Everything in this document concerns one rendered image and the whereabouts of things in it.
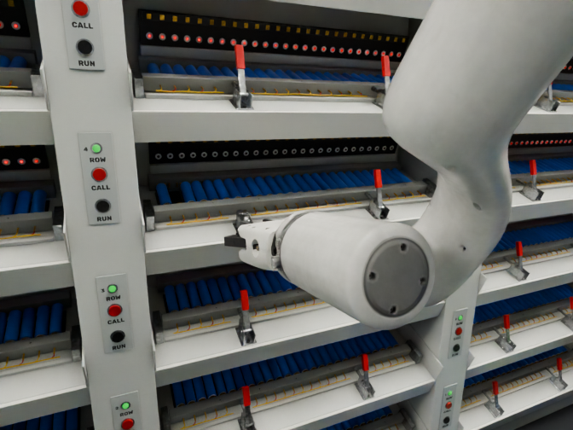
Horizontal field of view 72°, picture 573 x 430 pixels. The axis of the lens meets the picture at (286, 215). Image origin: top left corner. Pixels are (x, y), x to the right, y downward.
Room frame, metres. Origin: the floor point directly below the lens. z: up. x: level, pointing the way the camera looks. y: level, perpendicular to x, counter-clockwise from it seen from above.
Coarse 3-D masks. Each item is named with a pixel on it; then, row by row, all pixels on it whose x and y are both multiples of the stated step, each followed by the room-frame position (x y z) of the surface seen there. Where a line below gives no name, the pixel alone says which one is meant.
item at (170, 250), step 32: (224, 160) 0.77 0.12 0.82; (256, 160) 0.79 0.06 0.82; (288, 160) 0.82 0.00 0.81; (320, 160) 0.85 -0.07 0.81; (352, 160) 0.88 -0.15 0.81; (384, 160) 0.92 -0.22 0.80; (416, 160) 0.90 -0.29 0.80; (160, 224) 0.61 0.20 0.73; (224, 224) 0.64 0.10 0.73; (160, 256) 0.56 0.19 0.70; (192, 256) 0.58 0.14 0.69; (224, 256) 0.60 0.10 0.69
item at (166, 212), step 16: (304, 192) 0.73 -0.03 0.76; (320, 192) 0.74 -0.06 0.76; (336, 192) 0.75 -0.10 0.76; (352, 192) 0.76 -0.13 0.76; (368, 192) 0.78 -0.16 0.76; (384, 192) 0.79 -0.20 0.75; (400, 192) 0.81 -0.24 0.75; (416, 192) 0.83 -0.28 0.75; (160, 208) 0.61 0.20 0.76; (176, 208) 0.62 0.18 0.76; (192, 208) 0.63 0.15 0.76; (208, 208) 0.64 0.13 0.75; (224, 208) 0.65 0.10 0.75; (240, 208) 0.67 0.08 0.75; (256, 208) 0.68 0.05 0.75; (272, 208) 0.69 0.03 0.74; (288, 208) 0.69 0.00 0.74; (304, 208) 0.70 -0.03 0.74
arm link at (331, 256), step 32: (320, 224) 0.34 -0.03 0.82; (352, 224) 0.31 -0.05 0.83; (384, 224) 0.29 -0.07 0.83; (288, 256) 0.36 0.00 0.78; (320, 256) 0.31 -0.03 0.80; (352, 256) 0.27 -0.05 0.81; (384, 256) 0.27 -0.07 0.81; (416, 256) 0.29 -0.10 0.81; (320, 288) 0.31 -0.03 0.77; (352, 288) 0.26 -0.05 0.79; (384, 288) 0.27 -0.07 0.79; (416, 288) 0.28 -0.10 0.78; (384, 320) 0.27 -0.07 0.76
